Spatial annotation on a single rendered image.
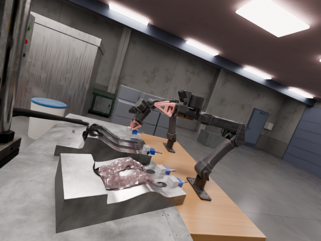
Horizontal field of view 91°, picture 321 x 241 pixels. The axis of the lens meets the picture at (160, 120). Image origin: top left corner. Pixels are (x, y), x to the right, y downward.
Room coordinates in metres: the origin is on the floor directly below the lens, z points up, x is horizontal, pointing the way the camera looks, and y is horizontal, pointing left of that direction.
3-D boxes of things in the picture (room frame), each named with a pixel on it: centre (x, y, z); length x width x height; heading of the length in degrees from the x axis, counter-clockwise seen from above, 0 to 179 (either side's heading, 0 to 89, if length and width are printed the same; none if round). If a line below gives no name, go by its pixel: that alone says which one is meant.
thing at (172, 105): (0.74, -0.01, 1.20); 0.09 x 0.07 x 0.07; 107
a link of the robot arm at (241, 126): (0.86, -0.32, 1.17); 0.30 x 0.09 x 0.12; 107
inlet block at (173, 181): (0.75, -0.19, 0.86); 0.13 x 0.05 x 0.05; 127
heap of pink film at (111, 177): (0.63, 0.06, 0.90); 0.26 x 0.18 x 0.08; 127
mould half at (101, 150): (0.93, 0.26, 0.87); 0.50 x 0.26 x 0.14; 110
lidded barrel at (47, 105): (2.47, 1.79, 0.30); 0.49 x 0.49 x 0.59
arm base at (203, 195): (0.86, -0.33, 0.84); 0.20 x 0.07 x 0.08; 17
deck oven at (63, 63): (3.62, 2.53, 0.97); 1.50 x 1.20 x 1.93; 109
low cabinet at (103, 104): (5.52, 2.73, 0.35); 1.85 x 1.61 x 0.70; 107
